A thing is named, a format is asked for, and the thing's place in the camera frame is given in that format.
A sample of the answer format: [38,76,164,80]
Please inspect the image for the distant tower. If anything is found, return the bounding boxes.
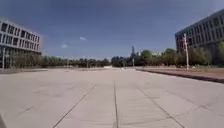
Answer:
[130,45,136,58]

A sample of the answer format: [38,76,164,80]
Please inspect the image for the long row of trees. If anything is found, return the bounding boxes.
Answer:
[9,47,224,69]

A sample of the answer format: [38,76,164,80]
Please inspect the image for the pale concrete slab pavement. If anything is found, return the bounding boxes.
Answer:
[0,68,224,128]

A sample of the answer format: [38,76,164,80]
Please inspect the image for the white pole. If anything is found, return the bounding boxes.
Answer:
[182,33,190,70]

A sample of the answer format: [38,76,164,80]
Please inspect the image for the raised bed with dark kerb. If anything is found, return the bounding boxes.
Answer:
[135,66,224,84]

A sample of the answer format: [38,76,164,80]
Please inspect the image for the pale building with dark windows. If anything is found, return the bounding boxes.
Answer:
[0,18,43,69]

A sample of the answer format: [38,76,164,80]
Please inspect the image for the grey building with window rows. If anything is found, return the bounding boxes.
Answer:
[174,8,224,66]

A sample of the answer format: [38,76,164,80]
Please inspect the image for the thin pole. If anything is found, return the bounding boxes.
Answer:
[1,46,6,70]

